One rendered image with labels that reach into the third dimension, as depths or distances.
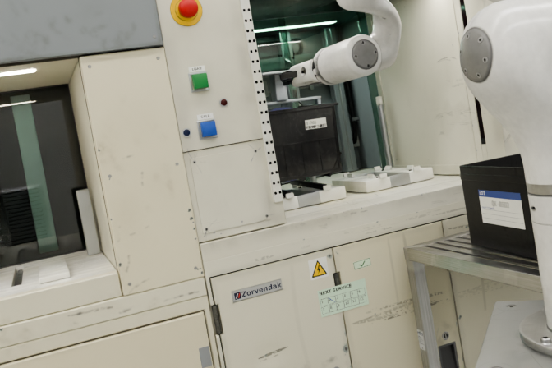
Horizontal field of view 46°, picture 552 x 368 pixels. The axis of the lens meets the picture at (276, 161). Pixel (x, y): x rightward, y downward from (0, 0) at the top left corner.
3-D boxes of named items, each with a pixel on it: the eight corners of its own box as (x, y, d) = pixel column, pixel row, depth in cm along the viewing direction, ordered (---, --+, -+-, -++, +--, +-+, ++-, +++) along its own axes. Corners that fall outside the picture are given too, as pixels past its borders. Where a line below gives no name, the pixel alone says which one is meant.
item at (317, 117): (264, 201, 159) (248, 73, 156) (235, 194, 178) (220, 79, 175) (349, 185, 169) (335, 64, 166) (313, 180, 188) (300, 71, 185)
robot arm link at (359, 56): (349, 41, 144) (313, 49, 141) (381, 29, 132) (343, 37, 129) (358, 78, 145) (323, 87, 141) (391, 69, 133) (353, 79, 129)
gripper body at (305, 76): (312, 85, 143) (291, 92, 153) (351, 80, 147) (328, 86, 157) (306, 52, 142) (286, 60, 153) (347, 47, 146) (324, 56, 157)
